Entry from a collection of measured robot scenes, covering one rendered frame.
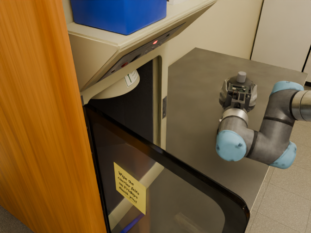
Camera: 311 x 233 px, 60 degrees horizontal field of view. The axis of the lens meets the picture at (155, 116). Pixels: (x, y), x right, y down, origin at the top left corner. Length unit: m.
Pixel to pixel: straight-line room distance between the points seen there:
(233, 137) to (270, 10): 2.90
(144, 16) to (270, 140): 0.47
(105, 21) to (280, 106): 0.51
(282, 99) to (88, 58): 0.51
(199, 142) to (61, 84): 0.79
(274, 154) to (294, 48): 2.89
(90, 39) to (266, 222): 1.85
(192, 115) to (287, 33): 2.49
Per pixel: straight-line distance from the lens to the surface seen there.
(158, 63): 0.73
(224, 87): 0.95
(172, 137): 1.07
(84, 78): 0.42
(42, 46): 0.31
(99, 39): 0.37
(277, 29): 3.54
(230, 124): 0.74
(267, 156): 0.74
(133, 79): 0.63
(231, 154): 0.71
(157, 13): 0.42
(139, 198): 0.47
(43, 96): 0.36
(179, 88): 1.38
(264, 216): 2.09
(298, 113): 0.72
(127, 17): 0.36
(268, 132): 0.74
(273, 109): 0.75
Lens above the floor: 1.63
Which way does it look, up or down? 36 degrees down
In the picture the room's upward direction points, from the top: straight up
